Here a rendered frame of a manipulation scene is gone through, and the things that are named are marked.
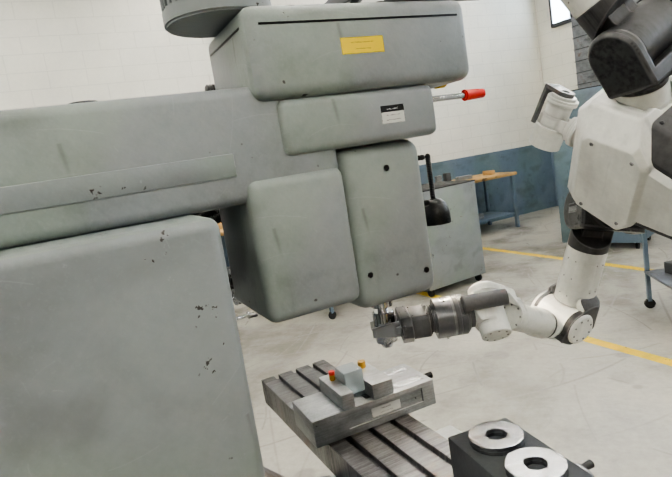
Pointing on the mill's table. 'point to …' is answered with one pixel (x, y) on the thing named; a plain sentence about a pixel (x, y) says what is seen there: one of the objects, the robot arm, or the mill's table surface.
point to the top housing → (340, 48)
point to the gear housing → (355, 119)
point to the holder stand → (506, 453)
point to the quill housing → (386, 220)
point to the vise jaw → (376, 382)
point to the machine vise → (360, 406)
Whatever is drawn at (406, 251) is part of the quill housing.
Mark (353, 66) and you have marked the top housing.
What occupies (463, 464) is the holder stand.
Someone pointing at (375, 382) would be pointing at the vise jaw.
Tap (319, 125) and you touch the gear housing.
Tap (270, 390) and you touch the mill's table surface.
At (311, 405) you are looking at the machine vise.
